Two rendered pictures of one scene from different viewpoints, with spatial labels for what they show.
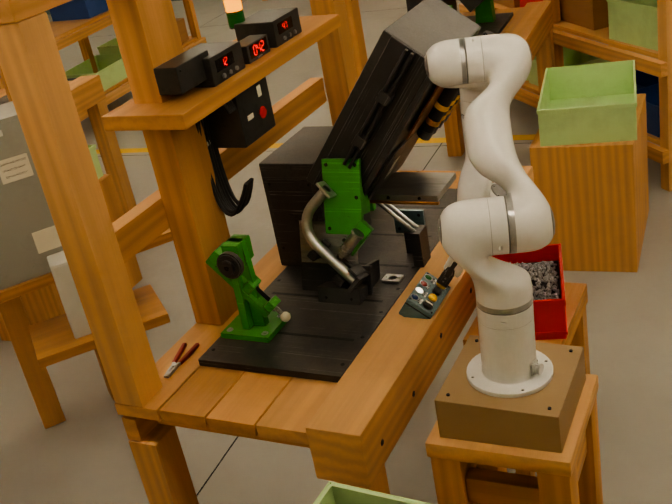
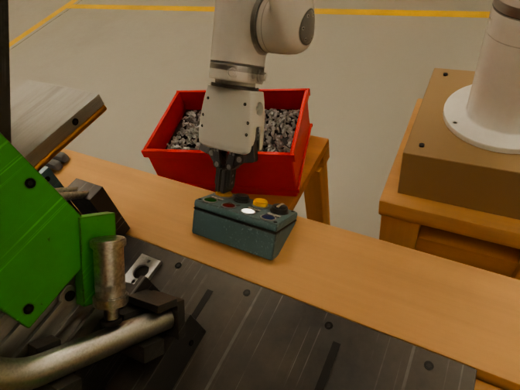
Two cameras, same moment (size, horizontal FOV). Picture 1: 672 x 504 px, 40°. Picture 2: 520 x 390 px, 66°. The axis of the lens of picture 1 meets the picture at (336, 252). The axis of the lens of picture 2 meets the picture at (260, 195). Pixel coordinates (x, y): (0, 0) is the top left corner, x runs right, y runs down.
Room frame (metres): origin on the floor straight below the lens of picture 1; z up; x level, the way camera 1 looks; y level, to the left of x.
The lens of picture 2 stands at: (2.07, 0.20, 1.41)
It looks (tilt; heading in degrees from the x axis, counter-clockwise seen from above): 47 degrees down; 277
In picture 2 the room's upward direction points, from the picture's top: 14 degrees counter-clockwise
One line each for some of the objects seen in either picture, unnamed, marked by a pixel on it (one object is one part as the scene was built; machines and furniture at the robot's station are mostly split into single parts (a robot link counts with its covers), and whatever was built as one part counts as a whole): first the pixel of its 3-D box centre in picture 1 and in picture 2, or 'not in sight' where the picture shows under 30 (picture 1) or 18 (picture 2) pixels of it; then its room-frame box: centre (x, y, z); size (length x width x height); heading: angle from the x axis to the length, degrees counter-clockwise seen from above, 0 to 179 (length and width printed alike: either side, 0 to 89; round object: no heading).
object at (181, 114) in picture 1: (234, 66); not in sight; (2.60, 0.18, 1.52); 0.90 x 0.25 x 0.04; 150
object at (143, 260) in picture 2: (392, 278); (141, 271); (2.33, -0.14, 0.90); 0.06 x 0.04 x 0.01; 60
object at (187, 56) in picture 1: (184, 72); not in sight; (2.33, 0.29, 1.59); 0.15 x 0.07 x 0.07; 150
